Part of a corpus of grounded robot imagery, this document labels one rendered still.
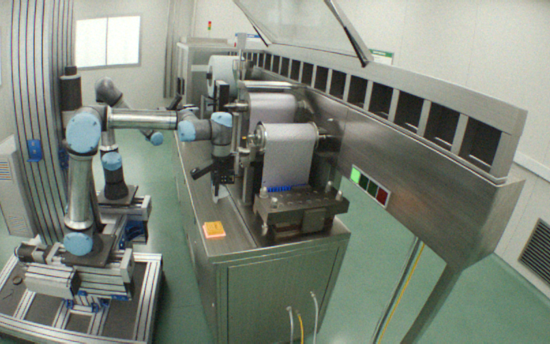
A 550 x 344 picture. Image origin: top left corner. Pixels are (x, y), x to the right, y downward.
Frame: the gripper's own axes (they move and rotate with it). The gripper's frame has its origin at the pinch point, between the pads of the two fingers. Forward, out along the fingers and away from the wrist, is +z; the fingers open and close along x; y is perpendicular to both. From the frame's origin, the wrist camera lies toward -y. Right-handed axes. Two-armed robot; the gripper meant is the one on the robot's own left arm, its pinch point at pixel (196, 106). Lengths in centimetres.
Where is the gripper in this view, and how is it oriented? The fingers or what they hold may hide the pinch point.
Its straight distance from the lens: 192.5
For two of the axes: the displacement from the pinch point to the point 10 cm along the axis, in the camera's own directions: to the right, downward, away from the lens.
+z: 8.1, -1.7, 5.6
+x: 5.6, 5.1, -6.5
